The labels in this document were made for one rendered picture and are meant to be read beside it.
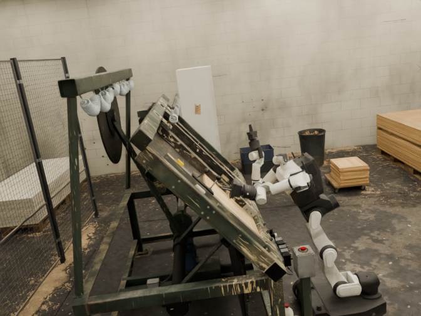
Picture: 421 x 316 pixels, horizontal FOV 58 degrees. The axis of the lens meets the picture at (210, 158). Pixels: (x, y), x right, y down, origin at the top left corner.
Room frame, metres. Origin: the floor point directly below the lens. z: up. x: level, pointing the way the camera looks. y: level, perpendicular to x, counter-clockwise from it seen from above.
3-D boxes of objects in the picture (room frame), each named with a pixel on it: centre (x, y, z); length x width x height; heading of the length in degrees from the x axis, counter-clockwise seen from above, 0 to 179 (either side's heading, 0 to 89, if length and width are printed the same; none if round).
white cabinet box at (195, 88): (6.83, 0.09, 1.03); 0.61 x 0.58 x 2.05; 178
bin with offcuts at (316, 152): (6.93, -1.92, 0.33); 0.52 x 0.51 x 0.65; 178
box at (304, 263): (2.27, -0.53, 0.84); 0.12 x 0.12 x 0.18; 1
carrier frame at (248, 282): (3.29, 0.34, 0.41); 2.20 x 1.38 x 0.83; 1
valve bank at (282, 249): (2.71, -0.45, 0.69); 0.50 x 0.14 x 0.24; 1
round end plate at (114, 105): (3.17, 0.76, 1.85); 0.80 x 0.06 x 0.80; 1
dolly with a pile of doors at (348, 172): (5.64, -2.05, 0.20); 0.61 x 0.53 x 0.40; 178
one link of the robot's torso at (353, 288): (2.77, -0.97, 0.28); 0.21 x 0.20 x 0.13; 91
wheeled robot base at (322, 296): (2.77, -0.94, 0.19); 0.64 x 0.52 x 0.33; 91
